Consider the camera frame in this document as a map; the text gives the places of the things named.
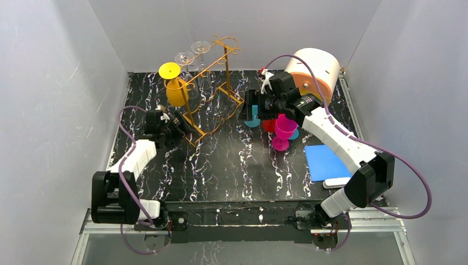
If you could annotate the magenta wine glass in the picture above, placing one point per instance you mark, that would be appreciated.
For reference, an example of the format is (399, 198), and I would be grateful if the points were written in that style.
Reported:
(284, 130)

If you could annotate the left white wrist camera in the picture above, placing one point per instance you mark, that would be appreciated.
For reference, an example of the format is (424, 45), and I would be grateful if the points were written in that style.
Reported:
(162, 114)

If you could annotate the clear wine glass left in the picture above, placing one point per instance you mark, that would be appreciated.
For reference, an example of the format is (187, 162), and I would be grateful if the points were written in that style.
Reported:
(186, 60)

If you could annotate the gold wire wine glass rack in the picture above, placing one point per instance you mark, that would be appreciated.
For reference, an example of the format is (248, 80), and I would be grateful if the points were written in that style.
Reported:
(217, 104)

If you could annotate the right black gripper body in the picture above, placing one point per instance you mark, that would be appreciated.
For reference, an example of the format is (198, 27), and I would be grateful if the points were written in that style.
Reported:
(254, 108)

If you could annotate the clear wine glass right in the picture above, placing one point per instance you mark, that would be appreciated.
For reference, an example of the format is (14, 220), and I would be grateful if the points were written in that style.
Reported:
(200, 48)

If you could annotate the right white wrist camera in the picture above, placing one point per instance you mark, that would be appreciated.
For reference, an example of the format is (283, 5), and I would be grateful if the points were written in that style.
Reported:
(265, 76)

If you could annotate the teal blue wine glass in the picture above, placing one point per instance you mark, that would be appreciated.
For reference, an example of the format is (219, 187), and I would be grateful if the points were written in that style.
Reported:
(295, 135)

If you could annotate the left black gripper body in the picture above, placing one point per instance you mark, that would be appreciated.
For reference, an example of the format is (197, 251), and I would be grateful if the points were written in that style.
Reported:
(179, 125)

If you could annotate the light blue wine glass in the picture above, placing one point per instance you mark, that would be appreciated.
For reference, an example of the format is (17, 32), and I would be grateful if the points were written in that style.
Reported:
(255, 122)

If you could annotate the blue flat board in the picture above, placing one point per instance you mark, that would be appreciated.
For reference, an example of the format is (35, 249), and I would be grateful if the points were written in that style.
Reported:
(323, 164)

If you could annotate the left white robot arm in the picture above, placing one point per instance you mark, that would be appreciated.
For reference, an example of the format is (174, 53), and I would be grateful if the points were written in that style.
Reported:
(114, 198)

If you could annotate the yellow wine glass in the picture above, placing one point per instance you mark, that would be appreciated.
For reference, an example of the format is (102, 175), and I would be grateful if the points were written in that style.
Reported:
(176, 95)

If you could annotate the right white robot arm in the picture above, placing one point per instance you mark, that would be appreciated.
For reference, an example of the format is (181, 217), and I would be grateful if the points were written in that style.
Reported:
(372, 171)

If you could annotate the small white bar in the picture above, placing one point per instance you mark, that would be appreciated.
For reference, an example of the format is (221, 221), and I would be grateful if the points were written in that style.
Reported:
(333, 183)

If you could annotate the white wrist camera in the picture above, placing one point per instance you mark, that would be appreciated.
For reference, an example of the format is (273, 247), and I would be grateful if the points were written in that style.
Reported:
(162, 114)
(265, 76)

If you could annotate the round pastel drawer cabinet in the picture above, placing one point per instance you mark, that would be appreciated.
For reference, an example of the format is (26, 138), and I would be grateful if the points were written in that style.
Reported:
(324, 66)

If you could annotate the clear wine glass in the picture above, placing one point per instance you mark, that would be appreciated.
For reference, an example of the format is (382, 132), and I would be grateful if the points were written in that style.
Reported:
(186, 60)
(200, 48)

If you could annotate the red wine glass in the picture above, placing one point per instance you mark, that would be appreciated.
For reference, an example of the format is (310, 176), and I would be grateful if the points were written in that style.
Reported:
(269, 125)

